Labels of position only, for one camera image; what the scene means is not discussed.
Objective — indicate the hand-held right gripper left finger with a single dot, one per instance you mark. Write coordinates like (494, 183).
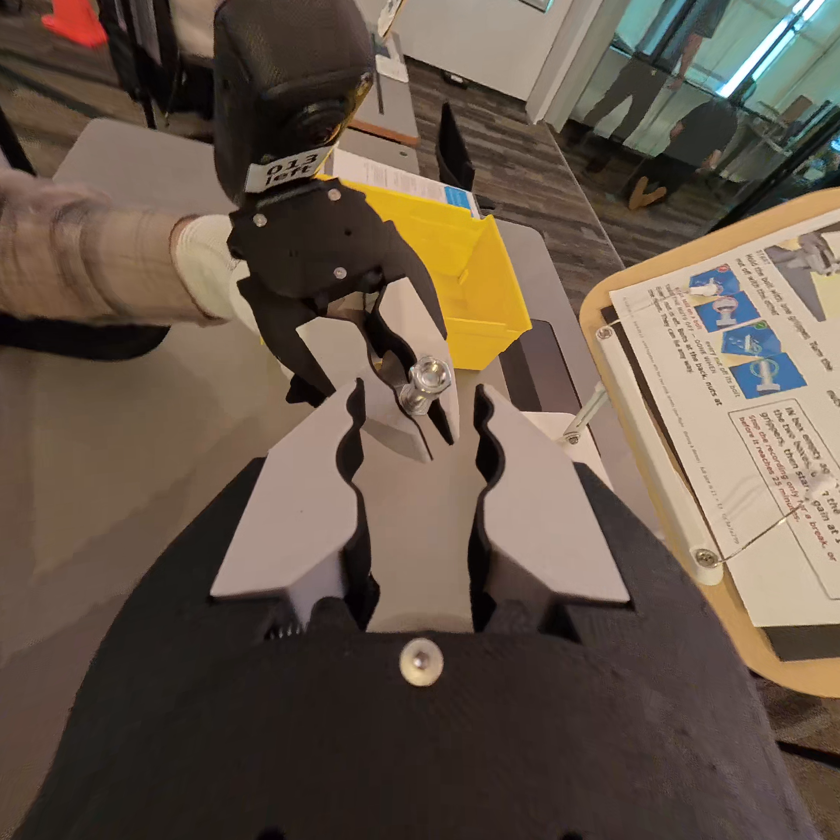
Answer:
(282, 525)

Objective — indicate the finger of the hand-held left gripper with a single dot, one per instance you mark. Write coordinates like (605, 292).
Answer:
(352, 355)
(400, 348)

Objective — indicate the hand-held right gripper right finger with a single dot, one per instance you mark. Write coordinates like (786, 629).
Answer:
(551, 525)

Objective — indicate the silver hex bolt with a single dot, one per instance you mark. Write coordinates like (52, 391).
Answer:
(428, 381)

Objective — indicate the yellow plastic bin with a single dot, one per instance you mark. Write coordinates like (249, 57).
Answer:
(466, 282)

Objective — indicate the person's left forearm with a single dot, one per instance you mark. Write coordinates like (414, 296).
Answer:
(92, 256)

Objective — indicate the person's left hand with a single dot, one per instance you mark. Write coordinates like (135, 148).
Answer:
(210, 269)

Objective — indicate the wooden document stand white base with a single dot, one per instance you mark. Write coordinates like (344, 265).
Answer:
(656, 433)

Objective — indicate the black office chair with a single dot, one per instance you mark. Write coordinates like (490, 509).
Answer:
(151, 53)

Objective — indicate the blue white paper sheet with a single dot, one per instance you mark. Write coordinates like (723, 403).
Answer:
(407, 177)

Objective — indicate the black chair back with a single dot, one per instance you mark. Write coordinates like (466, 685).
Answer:
(454, 145)

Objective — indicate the printed instruction sheet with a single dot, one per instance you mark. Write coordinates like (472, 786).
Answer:
(748, 433)

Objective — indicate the orange traffic cone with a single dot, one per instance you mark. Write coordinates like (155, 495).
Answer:
(76, 20)

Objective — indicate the black round pad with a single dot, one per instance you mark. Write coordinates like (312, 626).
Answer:
(79, 339)

